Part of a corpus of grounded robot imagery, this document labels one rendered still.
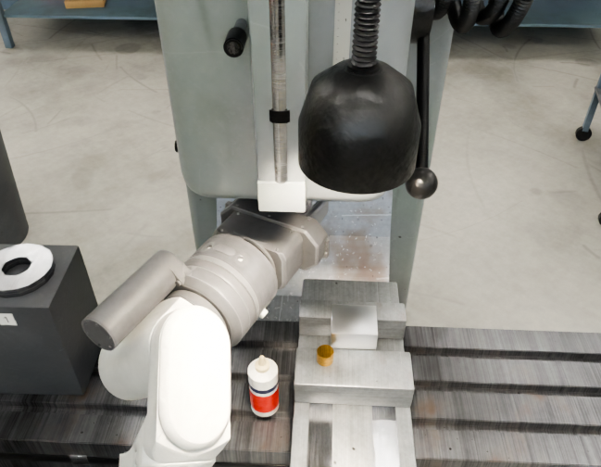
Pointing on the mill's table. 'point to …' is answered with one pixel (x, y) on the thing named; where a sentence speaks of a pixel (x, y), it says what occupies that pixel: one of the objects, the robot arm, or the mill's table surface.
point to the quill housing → (207, 85)
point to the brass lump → (325, 355)
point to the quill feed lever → (424, 14)
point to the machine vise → (339, 437)
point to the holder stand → (39, 320)
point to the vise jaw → (355, 378)
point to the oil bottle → (263, 386)
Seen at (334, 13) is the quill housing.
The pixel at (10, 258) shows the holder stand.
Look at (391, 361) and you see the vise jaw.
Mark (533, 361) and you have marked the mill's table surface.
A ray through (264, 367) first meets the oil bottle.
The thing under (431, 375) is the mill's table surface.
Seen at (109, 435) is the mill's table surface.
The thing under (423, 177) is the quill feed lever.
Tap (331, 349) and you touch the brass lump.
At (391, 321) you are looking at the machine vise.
